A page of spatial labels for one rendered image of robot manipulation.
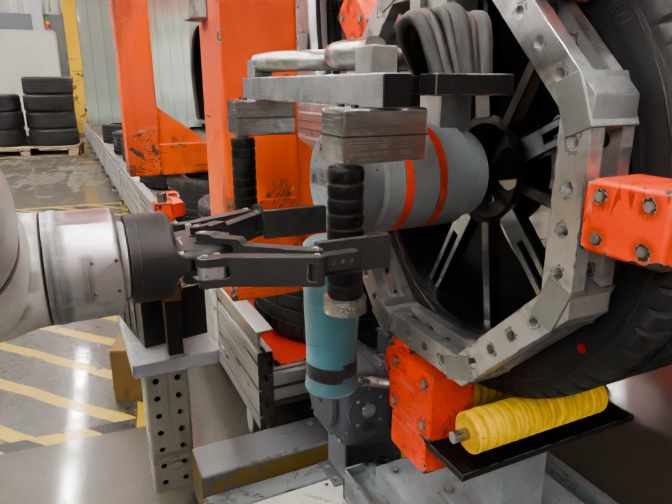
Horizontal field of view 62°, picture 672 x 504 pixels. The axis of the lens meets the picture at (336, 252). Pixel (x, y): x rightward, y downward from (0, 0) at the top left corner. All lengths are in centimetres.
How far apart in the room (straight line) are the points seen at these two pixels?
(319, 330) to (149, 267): 47
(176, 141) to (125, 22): 60
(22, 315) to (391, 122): 34
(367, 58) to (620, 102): 24
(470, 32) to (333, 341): 51
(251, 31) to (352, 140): 69
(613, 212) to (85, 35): 1341
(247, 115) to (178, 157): 230
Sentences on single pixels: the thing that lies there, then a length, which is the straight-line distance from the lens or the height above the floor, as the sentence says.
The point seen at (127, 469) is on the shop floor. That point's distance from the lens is 168.
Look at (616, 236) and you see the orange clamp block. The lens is 57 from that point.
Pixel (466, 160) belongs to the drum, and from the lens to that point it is 75.
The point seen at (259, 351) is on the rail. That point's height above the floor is 34.
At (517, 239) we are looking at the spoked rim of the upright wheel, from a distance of 82.
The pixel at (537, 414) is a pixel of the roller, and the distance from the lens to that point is 87.
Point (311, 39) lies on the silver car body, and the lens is 214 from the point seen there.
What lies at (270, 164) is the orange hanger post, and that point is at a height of 81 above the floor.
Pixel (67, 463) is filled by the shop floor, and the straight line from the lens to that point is 176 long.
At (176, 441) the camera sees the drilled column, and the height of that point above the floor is 13.
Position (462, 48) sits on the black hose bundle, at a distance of 57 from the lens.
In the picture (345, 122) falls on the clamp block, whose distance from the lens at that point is 51.
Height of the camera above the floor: 97
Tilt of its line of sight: 16 degrees down
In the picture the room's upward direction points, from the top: straight up
